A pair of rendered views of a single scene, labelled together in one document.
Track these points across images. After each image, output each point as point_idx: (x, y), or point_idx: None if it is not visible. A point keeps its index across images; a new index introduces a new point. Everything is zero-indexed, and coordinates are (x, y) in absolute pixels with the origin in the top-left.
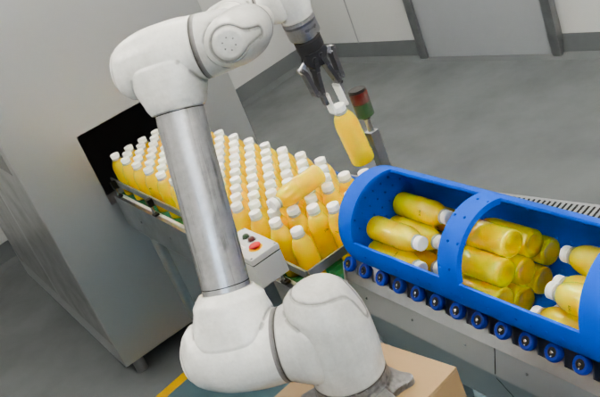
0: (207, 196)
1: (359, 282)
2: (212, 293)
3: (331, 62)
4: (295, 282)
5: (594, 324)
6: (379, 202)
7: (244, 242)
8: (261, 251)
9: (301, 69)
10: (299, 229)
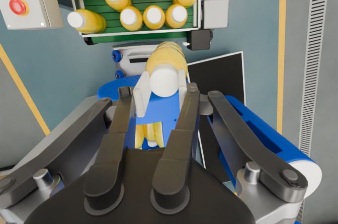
0: None
1: (116, 66)
2: None
3: (222, 121)
4: (82, 2)
5: None
6: None
7: None
8: (23, 22)
9: (15, 223)
10: (77, 26)
